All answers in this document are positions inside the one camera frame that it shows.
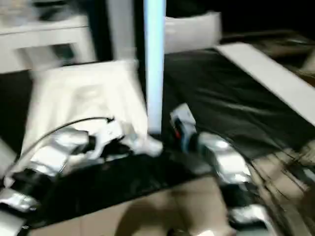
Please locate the white plastic table top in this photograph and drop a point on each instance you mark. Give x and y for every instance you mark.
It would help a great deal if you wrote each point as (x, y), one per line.
(78, 93)

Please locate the white plastic table leg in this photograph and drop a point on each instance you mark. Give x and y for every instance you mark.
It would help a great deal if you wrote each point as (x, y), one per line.
(6, 155)
(155, 64)
(122, 29)

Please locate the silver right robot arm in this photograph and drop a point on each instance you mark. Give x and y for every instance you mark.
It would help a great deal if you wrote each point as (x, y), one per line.
(226, 162)

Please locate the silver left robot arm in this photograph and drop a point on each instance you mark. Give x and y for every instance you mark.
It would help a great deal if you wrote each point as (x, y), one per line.
(49, 157)

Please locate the black work mat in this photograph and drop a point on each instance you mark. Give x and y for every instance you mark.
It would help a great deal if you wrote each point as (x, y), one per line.
(221, 98)

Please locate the grey cushion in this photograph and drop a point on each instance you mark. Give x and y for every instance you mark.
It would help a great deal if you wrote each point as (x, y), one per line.
(192, 32)

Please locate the white flat board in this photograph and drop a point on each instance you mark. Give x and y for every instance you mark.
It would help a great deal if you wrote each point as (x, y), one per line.
(275, 78)

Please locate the white glass-door cabinet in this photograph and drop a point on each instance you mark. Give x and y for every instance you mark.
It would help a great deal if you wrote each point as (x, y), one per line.
(44, 39)

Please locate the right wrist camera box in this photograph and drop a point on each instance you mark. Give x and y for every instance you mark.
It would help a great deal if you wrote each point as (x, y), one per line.
(183, 118)

